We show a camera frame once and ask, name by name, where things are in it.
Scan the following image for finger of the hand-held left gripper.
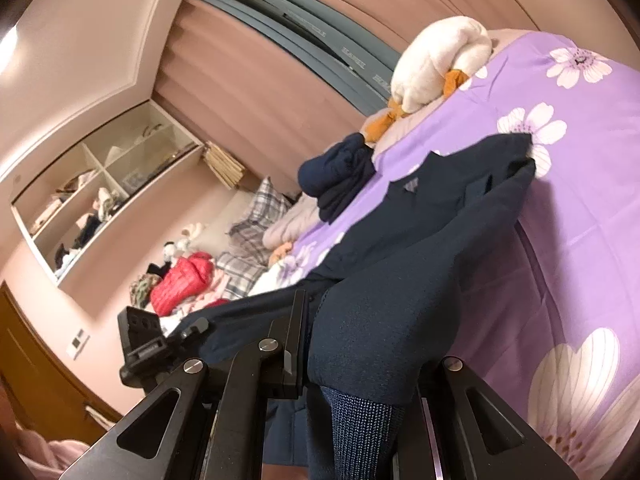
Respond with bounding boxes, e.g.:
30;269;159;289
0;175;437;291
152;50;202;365
117;307;167;361
162;318;211;356

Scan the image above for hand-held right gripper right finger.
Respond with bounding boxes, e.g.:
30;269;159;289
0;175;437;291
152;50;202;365
392;357;581;480

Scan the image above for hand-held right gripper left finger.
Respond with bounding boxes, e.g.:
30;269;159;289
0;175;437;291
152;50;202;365
62;290;308;480

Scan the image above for navy zip jacket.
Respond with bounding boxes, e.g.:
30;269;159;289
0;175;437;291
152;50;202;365
177;132;538;480

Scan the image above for folded navy clothes stack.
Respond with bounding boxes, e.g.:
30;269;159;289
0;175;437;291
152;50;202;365
298;132;376;223

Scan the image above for green patterned cloth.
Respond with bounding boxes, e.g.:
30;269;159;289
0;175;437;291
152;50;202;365
129;272;163;309

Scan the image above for white pillow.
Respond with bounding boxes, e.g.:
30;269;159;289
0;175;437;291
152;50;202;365
249;264;287;297

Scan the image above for small plaid pillow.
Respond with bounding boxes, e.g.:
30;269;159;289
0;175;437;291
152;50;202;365
215;250;266;301

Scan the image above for small white plush toy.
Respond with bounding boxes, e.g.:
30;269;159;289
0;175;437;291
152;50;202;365
162;222;206;261

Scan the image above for peach cloth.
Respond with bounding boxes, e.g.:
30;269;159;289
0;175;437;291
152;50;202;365
269;241;297;268

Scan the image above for brown wooden door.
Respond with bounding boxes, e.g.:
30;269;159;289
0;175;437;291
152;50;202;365
0;280;121;446

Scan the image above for person's pink clothing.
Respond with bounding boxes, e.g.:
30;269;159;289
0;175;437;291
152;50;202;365
15;427;92;480

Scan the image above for beige headboard cushion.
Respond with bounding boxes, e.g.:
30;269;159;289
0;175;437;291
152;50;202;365
197;192;263;241

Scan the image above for large plaid pillow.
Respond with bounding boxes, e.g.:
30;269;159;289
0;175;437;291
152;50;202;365
227;176;293;248

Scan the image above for pink curtain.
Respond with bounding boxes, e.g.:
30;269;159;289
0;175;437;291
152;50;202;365
152;0;551;196

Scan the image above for purple floral bedsheet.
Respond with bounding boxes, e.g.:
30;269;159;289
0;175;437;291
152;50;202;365
277;30;640;480

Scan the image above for white goose plush toy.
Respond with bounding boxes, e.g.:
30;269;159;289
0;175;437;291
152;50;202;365
361;16;493;143

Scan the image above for grey-blue curtain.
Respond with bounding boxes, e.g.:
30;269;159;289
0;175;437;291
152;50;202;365
187;0;403;116

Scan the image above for white wall switch panel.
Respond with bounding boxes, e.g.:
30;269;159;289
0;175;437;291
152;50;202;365
67;329;91;361

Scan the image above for white wall shelf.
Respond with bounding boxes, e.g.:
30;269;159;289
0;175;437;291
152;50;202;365
11;100;203;288

